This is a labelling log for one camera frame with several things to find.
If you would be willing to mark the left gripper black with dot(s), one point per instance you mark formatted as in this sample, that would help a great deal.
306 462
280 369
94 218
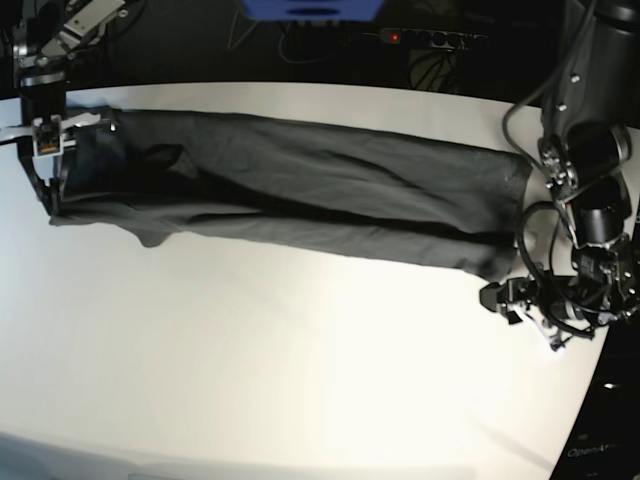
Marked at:
576 306

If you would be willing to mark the black power strip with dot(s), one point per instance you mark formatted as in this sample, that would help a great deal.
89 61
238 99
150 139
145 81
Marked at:
434 39

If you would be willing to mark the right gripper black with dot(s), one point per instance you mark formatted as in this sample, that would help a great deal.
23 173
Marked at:
43 97

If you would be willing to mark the black box with lettering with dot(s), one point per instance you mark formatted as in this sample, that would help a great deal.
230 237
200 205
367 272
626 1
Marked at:
604 442

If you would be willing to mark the grey T-shirt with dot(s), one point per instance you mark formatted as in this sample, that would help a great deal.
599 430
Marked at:
327 188

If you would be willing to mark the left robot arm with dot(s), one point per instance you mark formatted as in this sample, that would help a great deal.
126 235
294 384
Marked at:
587 102

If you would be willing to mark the blue plastic bin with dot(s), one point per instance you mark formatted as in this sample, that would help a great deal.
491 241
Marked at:
311 10

